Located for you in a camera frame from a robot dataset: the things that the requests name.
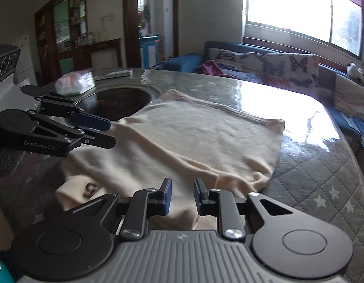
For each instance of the long butterfly print cushion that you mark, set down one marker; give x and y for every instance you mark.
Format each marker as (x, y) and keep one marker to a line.
(238, 62)

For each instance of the grey quilted star table cover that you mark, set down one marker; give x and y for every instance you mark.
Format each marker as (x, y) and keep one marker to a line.
(311, 177)

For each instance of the teal object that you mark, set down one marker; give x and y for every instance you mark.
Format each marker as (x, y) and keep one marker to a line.
(2, 271)

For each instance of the cream knit garment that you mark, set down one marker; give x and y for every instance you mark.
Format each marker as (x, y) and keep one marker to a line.
(185, 135)

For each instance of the pink white tissue pack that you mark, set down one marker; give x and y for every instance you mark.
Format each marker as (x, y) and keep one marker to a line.
(74, 82)

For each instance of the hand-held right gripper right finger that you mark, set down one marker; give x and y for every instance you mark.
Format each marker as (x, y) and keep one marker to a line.
(198, 197)

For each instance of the hanging clothes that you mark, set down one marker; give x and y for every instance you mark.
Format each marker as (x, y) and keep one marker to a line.
(145, 14)

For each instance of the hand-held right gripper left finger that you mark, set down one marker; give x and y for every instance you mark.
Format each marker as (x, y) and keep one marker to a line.
(167, 196)

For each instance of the blue cabinet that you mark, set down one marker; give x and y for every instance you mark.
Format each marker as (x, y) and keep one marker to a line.
(148, 53)

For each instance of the large butterfly print cushion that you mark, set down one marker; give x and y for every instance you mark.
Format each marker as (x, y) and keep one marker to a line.
(291, 70)

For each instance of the blue corner sofa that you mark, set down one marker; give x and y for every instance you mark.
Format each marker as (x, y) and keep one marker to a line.
(182, 62)

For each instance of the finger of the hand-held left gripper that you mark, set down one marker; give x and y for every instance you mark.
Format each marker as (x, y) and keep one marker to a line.
(90, 121)
(102, 141)

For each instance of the dark wooden sideboard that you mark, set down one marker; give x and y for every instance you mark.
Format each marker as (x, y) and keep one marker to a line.
(105, 53)

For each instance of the panda plush toy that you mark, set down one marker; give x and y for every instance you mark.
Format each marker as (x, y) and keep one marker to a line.
(354, 70)

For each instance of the black round cooktop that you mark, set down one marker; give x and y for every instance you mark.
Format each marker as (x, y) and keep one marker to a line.
(117, 100)

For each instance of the person's left forearm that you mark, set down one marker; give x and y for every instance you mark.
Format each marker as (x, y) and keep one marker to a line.
(5, 162)

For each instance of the window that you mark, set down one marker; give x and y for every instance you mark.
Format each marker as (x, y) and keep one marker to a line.
(288, 3)

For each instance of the grey cushion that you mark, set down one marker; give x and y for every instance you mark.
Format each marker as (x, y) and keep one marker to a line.
(353, 100)

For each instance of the dark wooden door frame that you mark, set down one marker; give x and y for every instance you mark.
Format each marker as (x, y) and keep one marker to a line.
(130, 20)

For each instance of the remote control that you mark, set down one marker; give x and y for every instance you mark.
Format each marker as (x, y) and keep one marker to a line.
(114, 73)

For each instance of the white appliance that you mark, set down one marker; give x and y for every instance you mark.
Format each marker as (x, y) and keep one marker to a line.
(24, 62)

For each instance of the tall wooden display cabinet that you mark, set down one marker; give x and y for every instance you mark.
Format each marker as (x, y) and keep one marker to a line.
(46, 20)

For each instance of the pink cloth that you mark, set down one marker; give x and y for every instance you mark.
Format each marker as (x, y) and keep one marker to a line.
(210, 67)

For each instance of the blue patterned sofa cover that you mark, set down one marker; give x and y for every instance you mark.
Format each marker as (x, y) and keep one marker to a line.
(358, 126)

